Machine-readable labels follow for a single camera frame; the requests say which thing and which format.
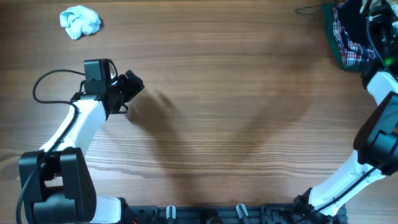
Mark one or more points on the crumpled light blue sock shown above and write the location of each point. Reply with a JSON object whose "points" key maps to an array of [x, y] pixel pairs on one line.
{"points": [[79, 20]]}

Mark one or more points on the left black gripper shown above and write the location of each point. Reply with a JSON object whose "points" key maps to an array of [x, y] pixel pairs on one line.
{"points": [[130, 90]]}

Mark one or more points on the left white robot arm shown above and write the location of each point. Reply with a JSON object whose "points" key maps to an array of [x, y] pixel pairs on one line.
{"points": [[56, 186]]}

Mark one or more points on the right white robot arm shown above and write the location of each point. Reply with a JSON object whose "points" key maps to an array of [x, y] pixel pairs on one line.
{"points": [[374, 155]]}

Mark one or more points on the plaid lined green basket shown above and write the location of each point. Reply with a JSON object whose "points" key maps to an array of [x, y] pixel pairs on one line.
{"points": [[362, 34]]}

